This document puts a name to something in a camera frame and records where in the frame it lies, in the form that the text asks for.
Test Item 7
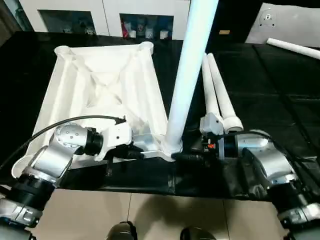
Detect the white plastic table leg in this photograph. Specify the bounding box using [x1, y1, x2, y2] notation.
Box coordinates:
[265, 37, 320, 61]
[201, 53, 225, 126]
[160, 0, 221, 158]
[206, 52, 244, 134]

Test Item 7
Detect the black quilted mat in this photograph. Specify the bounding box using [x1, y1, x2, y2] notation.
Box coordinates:
[0, 30, 320, 201]

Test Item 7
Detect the white plastic table top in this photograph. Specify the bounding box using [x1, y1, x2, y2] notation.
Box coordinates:
[11, 41, 184, 180]

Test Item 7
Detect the white sideboard with glass doors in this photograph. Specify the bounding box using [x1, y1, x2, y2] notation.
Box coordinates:
[17, 0, 191, 41]

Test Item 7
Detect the pale panel with holes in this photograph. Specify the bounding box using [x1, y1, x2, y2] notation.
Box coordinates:
[244, 2, 320, 49]

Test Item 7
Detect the black left camera cable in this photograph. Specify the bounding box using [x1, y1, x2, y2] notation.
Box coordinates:
[0, 114, 128, 171]

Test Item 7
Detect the black cabinet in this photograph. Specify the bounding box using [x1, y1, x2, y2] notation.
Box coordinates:
[186, 0, 320, 44]

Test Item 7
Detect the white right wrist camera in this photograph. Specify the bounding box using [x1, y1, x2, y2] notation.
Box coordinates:
[198, 111, 226, 159]

